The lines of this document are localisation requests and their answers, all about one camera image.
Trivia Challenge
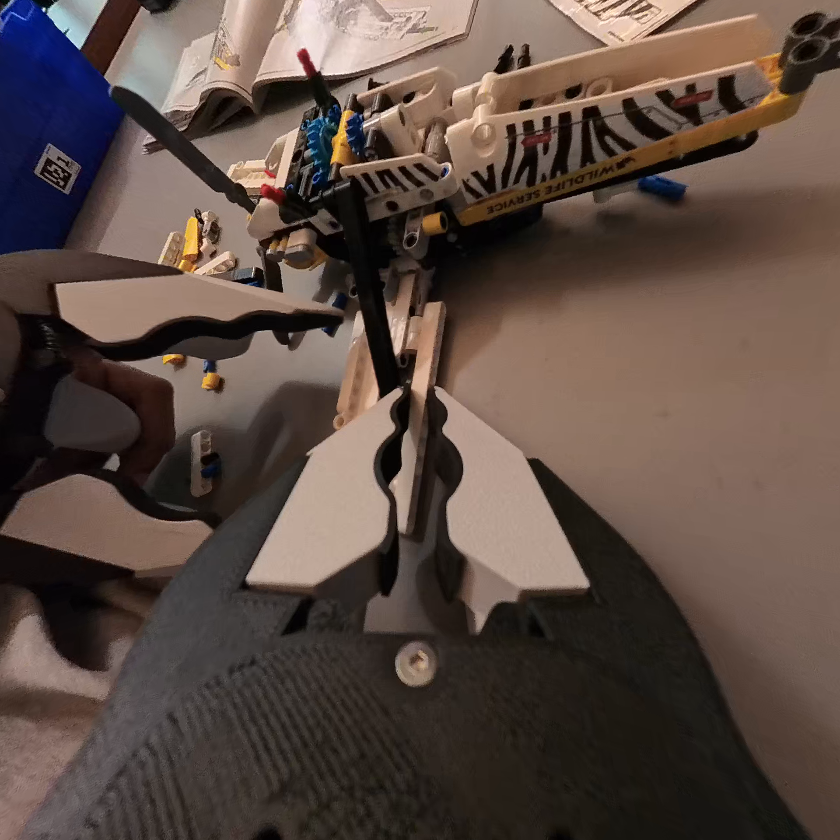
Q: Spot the zebra sticker sheet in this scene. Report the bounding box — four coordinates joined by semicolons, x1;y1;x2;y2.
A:
550;0;700;47

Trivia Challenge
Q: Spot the open instruction booklet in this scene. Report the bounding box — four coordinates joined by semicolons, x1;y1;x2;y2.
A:
141;0;480;155

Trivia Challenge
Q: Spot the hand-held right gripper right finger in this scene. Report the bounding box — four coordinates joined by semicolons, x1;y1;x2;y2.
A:
430;386;592;636

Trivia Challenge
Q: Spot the zebra striped lego helicopter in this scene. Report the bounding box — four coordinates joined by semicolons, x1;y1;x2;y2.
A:
108;13;831;395

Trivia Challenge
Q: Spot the long white lego beam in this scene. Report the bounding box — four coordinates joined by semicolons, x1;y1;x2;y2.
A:
392;298;448;540

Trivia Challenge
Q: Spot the white beam with blue pins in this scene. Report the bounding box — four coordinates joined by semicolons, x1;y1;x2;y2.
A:
190;430;222;496

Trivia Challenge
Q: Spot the person's left hand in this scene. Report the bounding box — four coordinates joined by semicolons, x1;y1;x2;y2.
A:
66;356;178;488

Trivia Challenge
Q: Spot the pile of lego pieces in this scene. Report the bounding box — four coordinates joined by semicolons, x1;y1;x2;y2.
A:
157;209;266;290

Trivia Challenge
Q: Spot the blue plastic bin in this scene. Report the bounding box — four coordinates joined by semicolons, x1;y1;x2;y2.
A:
0;0;127;253

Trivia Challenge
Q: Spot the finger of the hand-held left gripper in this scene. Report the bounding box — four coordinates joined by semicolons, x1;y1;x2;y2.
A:
54;274;345;363
0;472;222;580

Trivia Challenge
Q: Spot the white lego skid assembly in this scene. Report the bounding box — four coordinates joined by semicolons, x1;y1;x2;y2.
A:
333;272;421;431

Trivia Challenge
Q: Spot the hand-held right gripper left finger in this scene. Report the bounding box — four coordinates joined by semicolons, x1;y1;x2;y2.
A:
244;386;413;601

